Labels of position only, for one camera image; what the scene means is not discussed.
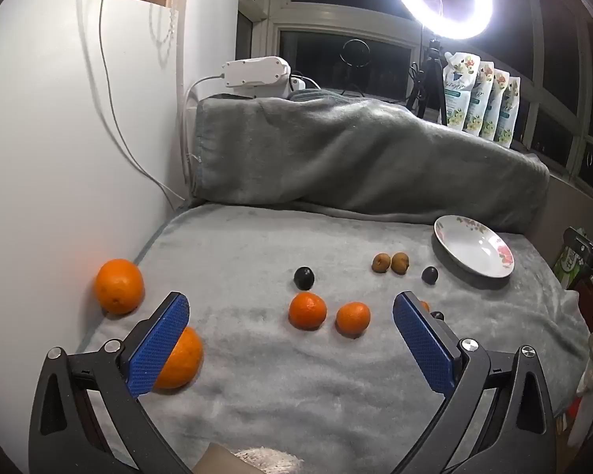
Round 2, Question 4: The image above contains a large speckled orange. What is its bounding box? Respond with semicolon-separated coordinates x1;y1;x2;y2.
95;258;145;315

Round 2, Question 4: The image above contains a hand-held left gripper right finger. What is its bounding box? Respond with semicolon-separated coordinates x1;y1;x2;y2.
393;291;557;474

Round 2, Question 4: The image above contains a small tangerine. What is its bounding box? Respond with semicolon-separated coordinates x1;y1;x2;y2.
335;301;371;338
289;292;328;331

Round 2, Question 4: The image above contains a white cabinet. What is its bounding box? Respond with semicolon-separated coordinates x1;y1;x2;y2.
0;0;189;406

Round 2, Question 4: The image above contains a green printed box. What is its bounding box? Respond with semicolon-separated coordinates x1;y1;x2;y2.
552;227;593;290

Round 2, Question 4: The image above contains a grey fleece blanket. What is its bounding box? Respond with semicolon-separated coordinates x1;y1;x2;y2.
76;93;591;474

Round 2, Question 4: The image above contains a thin white cable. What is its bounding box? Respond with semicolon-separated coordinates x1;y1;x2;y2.
98;0;189;205

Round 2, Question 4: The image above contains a white floral plate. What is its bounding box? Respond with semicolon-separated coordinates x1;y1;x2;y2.
433;215;516;278

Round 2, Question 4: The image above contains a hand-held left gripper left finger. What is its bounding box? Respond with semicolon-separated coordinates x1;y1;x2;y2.
28;292;193;474

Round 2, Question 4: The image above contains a white power cord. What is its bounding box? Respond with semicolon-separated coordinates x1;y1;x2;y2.
180;75;224;203

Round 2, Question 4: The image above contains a large smooth orange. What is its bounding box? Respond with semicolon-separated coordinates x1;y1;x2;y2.
153;326;204;391

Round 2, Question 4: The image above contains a white framed window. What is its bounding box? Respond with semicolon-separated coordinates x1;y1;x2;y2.
237;0;593;203

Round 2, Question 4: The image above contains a white power strip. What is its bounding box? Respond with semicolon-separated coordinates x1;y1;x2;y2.
220;56;307;102

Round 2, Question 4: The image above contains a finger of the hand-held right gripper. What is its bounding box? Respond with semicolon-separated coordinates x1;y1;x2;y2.
573;231;593;270

